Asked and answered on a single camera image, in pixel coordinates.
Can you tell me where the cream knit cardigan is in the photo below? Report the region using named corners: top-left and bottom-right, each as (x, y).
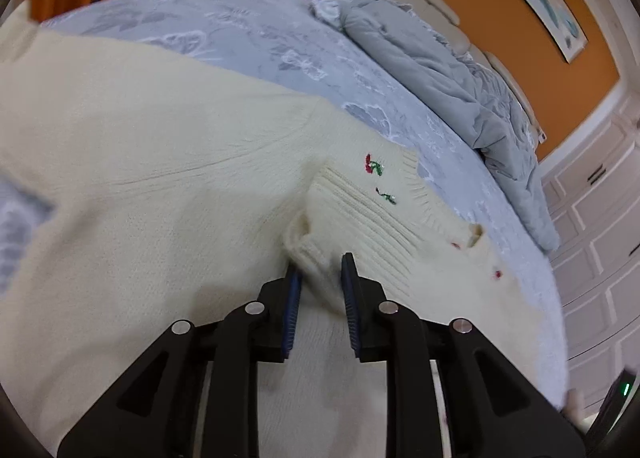
top-left (1, 14), bottom-right (541, 457)

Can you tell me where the white panelled wardrobe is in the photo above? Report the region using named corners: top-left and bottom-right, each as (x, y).
top-left (544, 92), bottom-right (640, 416)

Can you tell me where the grey crumpled duvet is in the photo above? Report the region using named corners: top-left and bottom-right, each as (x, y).
top-left (310, 0), bottom-right (560, 253)

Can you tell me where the light blue floral bedspread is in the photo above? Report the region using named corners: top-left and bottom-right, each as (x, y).
top-left (1, 0), bottom-right (568, 406)

